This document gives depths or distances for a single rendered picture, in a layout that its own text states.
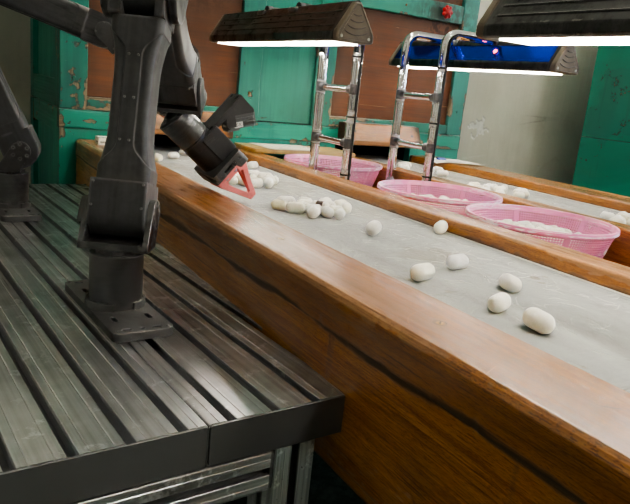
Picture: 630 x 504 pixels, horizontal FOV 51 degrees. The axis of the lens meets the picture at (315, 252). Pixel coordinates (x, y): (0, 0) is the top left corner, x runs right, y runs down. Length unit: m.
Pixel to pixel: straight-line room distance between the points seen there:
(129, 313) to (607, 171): 3.44
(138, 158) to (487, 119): 3.25
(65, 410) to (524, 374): 0.38
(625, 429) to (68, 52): 1.62
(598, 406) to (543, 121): 3.87
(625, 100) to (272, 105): 2.38
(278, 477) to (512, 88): 3.56
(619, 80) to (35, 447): 3.72
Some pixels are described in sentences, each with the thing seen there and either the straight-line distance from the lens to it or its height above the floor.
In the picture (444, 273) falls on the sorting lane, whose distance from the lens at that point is 0.88.
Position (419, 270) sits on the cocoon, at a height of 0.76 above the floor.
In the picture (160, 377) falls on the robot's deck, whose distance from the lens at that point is 0.68.
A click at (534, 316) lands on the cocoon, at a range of 0.70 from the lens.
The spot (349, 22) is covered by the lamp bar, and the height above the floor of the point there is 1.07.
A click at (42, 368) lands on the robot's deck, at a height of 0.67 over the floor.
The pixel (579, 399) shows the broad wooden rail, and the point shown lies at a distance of 0.51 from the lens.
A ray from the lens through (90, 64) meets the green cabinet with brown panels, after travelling 1.88.
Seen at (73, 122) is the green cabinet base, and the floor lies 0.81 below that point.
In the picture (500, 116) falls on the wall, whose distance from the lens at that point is 4.02.
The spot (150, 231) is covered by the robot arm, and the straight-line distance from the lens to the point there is 0.80.
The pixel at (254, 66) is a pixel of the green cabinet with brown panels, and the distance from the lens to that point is 2.02.
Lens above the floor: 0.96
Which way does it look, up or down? 14 degrees down
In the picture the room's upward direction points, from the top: 6 degrees clockwise
